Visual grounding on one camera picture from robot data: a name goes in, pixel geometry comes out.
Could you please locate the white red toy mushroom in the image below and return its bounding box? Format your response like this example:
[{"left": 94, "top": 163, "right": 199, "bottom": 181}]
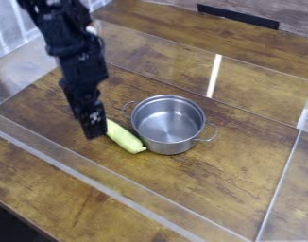
[{"left": 85, "top": 26, "right": 97, "bottom": 36}]

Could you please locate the small stainless steel pot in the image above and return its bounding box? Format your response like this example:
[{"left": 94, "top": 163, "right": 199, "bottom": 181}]
[{"left": 121, "top": 95, "right": 218, "bottom": 155}]

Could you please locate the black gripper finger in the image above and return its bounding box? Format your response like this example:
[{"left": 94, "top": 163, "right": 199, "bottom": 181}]
[
  {"left": 78, "top": 99, "right": 106, "bottom": 140},
  {"left": 62, "top": 87, "right": 82, "bottom": 119}
]

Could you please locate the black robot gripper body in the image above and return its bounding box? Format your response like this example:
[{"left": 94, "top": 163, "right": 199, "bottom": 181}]
[{"left": 14, "top": 0, "right": 109, "bottom": 110}]

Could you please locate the clear acrylic enclosure wall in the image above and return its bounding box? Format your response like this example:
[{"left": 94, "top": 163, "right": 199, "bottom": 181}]
[{"left": 0, "top": 23, "right": 308, "bottom": 242}]

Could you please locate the black bar on table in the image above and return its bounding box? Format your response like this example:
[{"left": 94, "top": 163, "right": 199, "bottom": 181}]
[{"left": 197, "top": 4, "right": 279, "bottom": 30}]

